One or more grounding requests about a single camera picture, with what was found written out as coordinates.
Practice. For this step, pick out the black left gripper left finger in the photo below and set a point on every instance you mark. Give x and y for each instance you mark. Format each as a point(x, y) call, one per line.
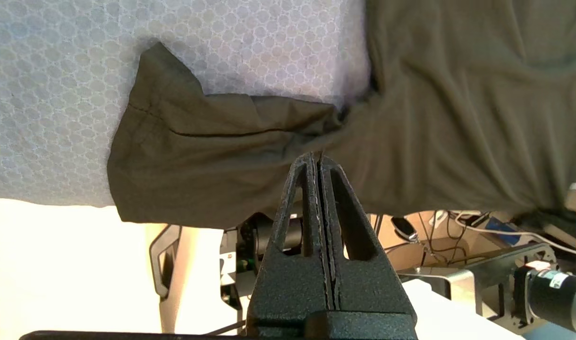
point(292, 288)

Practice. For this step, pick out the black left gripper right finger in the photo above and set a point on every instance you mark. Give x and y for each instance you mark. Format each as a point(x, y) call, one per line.
point(363, 288)

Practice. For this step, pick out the black moon print t-shirt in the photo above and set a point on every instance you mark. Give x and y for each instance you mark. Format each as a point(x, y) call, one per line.
point(458, 118)

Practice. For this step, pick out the small black oval device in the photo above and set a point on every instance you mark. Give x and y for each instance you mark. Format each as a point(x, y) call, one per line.
point(405, 228)

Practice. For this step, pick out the blue power adapter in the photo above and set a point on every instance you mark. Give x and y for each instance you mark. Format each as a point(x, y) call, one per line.
point(503, 225)

